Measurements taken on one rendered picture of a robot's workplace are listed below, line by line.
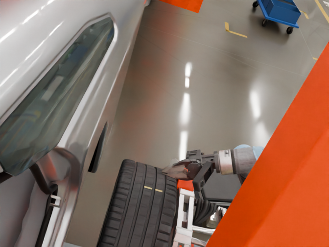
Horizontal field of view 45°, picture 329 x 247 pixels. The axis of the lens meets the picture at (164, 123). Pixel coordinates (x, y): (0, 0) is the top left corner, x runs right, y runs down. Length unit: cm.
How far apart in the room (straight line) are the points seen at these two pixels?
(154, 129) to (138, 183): 221
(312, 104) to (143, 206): 91
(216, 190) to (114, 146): 100
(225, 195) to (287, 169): 220
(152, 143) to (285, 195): 289
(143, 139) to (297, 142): 292
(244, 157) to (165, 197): 33
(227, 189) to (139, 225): 157
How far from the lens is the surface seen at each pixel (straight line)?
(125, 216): 145
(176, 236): 151
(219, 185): 294
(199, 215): 175
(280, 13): 696
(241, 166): 143
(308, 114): 70
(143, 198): 149
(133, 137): 355
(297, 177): 69
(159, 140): 362
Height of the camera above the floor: 227
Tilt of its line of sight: 36 degrees down
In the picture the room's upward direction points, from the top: 21 degrees clockwise
